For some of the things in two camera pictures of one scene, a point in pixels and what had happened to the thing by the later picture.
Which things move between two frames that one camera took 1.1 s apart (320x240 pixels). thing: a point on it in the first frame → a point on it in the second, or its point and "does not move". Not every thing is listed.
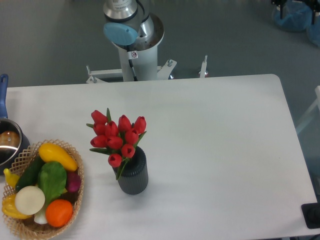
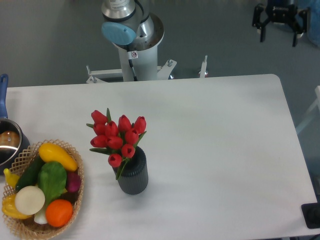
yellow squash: [49, 152] does not move
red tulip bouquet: [116, 141] does not move
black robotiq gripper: [313, 3] → [280, 12]
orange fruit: [58, 212] does not move
